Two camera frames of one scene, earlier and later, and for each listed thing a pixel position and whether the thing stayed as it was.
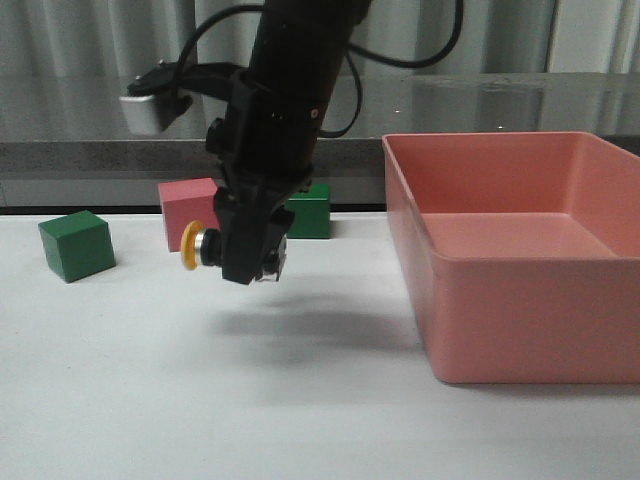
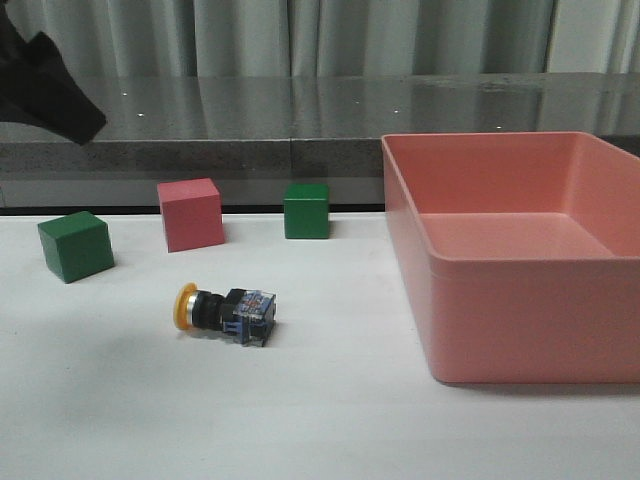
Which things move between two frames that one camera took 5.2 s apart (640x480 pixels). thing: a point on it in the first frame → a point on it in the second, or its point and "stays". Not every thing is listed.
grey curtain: (122, 39) stays
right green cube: (312, 213) stays
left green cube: (78, 245) stays
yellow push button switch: (201, 246) → (249, 314)
